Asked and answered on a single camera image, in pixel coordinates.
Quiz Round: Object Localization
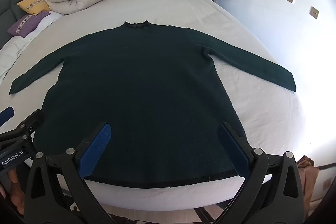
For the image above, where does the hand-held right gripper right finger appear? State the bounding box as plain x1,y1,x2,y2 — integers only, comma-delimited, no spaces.
207,122,306,224

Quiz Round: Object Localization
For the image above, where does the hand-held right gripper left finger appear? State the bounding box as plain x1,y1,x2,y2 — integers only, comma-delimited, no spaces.
24,122,124,224

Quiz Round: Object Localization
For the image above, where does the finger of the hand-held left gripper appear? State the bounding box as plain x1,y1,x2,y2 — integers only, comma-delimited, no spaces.
0,109,45,151
0,106,14,127

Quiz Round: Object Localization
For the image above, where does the dark green sweater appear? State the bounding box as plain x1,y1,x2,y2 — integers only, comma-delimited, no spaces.
9,20,297,189

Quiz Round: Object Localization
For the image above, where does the brown clothes pile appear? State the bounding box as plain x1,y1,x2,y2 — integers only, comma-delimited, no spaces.
297,155,319,210

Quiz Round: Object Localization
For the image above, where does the person's left hand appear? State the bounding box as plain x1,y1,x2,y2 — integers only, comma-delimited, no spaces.
0,169,25,215

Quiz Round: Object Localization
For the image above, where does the purple blanket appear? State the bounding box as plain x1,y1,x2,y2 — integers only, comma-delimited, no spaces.
7,11,51,38

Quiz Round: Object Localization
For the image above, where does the yellow patterned pillow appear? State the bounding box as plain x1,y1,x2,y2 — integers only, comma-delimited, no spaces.
17,0,50,15

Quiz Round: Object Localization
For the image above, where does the bed with white sheet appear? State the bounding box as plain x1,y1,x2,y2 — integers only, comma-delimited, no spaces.
0,0,310,207

